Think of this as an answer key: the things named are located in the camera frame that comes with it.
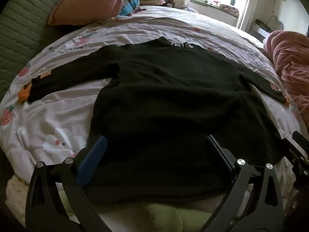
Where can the white desk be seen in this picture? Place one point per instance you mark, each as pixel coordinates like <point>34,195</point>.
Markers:
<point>259,30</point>

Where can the pink blanket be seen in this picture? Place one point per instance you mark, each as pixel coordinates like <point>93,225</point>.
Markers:
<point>289,62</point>

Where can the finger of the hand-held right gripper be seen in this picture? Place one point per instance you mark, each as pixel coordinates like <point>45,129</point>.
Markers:
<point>299,147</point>

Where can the strawberry printed bed sheet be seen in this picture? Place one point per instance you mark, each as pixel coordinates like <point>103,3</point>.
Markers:
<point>58,123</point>

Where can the white fluffy cloth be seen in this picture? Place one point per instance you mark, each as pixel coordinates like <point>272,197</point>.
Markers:
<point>15,193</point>

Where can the clothes on windowsill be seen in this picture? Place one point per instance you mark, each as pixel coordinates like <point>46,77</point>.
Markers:
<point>228,9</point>

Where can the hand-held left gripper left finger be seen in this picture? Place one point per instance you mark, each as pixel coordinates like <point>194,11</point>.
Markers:
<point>93,157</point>

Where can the green quilted headboard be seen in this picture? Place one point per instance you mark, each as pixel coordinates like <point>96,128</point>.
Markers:
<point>21,21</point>

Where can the blue plaid cloth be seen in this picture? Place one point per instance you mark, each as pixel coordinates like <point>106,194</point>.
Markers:
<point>129,4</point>

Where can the pink pillow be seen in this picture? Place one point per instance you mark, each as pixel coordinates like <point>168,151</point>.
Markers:
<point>89,1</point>

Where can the green fluffy cloth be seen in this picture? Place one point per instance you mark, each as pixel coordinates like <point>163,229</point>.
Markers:
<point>154,215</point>

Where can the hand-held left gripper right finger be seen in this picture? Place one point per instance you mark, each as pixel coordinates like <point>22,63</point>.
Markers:
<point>221,156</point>

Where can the black sweater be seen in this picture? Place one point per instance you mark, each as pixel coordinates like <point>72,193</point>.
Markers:
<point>169,116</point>

